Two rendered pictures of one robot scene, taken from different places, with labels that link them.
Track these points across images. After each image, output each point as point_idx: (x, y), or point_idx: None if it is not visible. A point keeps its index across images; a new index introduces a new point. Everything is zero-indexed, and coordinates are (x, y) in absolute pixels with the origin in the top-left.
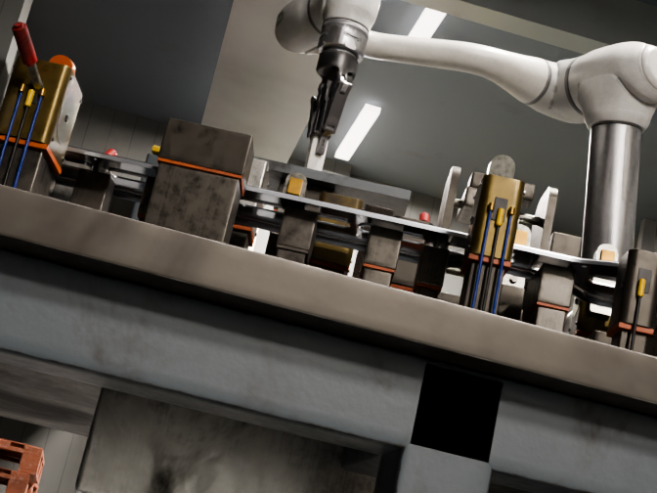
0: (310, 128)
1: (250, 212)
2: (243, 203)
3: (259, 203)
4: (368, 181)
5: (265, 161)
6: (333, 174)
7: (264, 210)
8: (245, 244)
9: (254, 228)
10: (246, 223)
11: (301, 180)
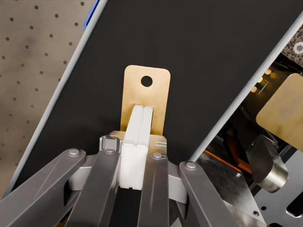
0: (71, 206)
1: (273, 193)
2: (286, 207)
3: (238, 183)
4: (281, 51)
5: (264, 226)
6: (231, 114)
7: (295, 191)
8: (225, 161)
9: (221, 163)
10: (250, 182)
11: (287, 179)
